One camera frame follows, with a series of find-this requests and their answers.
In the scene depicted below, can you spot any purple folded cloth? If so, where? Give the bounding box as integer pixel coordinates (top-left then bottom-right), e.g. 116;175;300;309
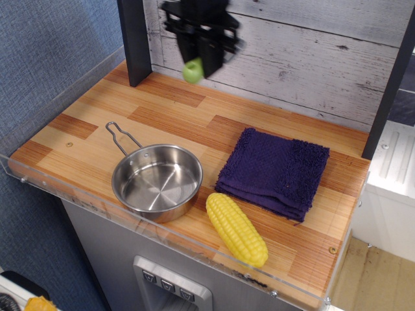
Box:
215;128;330;222

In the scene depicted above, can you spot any grey toy kitchen cabinet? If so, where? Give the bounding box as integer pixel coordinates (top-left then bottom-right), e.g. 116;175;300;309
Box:
63;201;297;310

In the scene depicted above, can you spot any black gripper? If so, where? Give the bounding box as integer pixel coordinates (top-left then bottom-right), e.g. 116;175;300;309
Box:
161;1;244;78

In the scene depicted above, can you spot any dark left shelf post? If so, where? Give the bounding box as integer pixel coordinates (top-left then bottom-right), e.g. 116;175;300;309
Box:
117;0;152;87

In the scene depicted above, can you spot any clear acrylic guard rail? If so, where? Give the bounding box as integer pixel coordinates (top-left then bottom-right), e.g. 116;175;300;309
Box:
1;40;368;310

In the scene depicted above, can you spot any stainless steel pan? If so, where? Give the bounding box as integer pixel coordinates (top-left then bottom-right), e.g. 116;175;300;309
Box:
106;122;204;223

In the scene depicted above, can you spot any silver dispenser button panel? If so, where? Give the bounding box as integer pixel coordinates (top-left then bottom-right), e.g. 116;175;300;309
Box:
133;255;213;310

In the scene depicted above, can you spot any yellow toy corn cob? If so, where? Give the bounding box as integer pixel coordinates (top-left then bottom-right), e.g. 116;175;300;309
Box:
206;193;268;268

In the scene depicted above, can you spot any dark shelf post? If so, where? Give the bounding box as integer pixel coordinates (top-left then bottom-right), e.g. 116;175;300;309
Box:
361;8;414;160
117;0;152;87

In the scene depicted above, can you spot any yellow black object bottom left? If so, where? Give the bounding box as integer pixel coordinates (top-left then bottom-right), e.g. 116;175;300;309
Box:
1;271;59;311

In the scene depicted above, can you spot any dark right shelf post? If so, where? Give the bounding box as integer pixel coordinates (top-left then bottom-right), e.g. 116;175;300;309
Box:
361;8;414;160

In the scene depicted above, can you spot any green handled grey spatula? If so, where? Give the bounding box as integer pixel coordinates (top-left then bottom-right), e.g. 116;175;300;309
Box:
182;57;204;84

